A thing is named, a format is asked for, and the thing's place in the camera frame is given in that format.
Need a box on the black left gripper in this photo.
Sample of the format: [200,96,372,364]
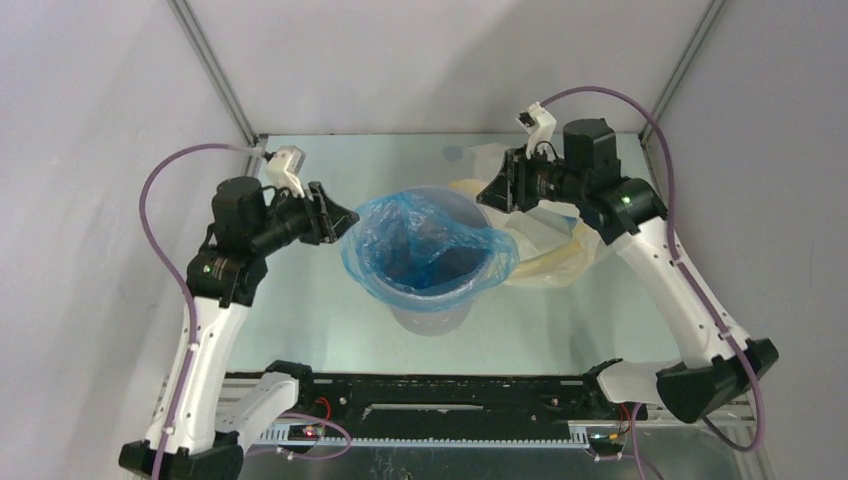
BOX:
[251,180,359,255]

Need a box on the grey plastic trash bin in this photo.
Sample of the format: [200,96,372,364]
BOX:
[357,185,495,338]

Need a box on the yellowish translucent trash bag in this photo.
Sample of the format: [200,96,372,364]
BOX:
[443,143,611,288]

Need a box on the blue translucent trash bag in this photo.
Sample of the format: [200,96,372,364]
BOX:
[340,190,521,313]

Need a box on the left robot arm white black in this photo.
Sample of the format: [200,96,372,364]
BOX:
[118,176,359,479]

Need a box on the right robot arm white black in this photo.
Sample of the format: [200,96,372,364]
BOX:
[476,113,779,424]

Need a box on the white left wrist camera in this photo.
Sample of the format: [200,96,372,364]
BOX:
[266,145,307,199]

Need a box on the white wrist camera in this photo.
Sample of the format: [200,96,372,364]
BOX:
[266,145,307,199]
[516,102,557,158]

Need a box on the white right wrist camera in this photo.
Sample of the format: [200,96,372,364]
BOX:
[516,102,557,158]

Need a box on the left aluminium corner post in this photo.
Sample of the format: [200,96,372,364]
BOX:
[166,0,259,144]

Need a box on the aluminium corner post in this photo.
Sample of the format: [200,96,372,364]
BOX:
[651,0,730,122]
[166,0,259,144]

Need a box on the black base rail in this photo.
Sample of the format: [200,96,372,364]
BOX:
[294,373,626,443]

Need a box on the aluminium frame front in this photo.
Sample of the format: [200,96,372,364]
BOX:
[216,372,774,479]

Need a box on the right aluminium corner post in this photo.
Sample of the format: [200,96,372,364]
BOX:
[651,0,730,122]

